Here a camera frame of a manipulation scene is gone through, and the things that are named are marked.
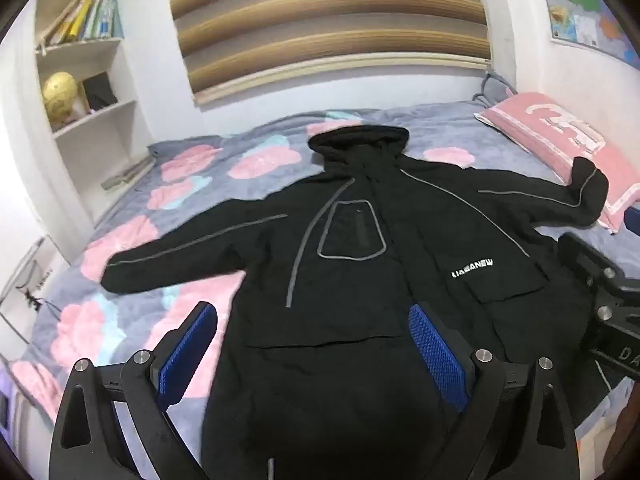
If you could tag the striped window blind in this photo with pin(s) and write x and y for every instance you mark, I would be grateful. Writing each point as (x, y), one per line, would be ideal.
(234, 46)

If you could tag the wall map poster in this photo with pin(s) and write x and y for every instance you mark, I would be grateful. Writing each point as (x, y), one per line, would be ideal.
(591, 24)

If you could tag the yellow globe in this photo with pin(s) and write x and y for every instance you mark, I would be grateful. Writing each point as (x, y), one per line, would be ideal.
(59, 92)

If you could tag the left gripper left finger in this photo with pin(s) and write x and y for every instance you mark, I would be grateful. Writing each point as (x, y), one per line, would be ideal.
(88, 442)

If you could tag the pink pillow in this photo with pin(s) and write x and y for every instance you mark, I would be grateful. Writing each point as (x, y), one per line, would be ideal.
(555, 136)

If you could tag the black hooded jacket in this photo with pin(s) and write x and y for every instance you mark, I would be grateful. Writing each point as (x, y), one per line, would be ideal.
(318, 376)

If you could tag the grey floral bed blanket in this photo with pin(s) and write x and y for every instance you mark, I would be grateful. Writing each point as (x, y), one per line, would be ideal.
(78, 319)

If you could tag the white bookshelf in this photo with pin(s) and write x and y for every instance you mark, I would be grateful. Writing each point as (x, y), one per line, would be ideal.
(103, 153)

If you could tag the row of books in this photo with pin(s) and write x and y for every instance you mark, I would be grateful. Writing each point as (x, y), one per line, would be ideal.
(60, 22)

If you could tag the black box on shelf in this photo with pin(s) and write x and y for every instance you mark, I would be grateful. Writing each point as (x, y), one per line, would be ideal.
(99, 92)

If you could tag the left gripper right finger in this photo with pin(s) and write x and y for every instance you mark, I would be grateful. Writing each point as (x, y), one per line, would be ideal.
(513, 419)

